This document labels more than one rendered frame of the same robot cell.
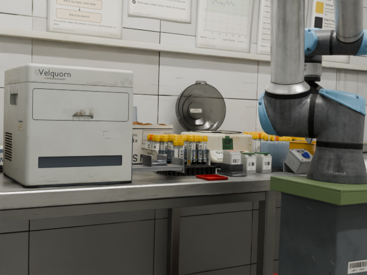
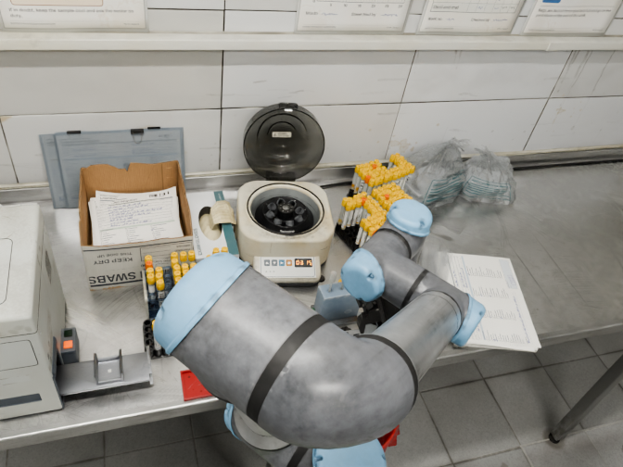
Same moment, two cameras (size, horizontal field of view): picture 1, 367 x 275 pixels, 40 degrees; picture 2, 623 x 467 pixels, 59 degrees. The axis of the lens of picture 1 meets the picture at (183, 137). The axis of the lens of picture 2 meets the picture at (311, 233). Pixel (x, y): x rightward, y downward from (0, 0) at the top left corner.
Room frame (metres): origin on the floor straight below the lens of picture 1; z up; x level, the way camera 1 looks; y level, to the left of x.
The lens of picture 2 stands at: (0.90, -0.33, 1.93)
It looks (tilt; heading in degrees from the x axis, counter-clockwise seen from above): 43 degrees down; 7
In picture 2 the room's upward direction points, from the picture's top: 11 degrees clockwise
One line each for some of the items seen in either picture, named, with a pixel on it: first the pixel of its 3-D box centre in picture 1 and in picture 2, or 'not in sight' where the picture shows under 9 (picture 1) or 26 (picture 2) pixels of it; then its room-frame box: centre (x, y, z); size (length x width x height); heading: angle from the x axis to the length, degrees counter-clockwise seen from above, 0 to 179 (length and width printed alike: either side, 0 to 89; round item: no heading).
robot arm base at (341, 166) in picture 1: (337, 161); not in sight; (1.30, -0.40, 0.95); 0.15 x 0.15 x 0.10
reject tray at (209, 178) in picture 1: (211, 177); (198, 383); (1.48, -0.09, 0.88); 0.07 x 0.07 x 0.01; 31
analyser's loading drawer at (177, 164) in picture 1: (147, 163); (97, 372); (1.41, 0.10, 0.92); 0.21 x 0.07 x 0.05; 121
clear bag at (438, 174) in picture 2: not in sight; (432, 167); (2.34, -0.48, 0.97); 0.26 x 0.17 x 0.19; 139
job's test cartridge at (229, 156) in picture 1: (231, 160); not in sight; (1.59, -0.16, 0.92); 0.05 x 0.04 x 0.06; 29
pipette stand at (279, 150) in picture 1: (274, 155); (337, 302); (1.75, -0.32, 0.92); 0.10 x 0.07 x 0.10; 123
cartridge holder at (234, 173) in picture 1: (231, 168); not in sight; (1.59, -0.16, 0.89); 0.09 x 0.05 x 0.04; 29
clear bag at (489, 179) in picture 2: not in sight; (490, 172); (2.43, -0.67, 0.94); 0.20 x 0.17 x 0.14; 99
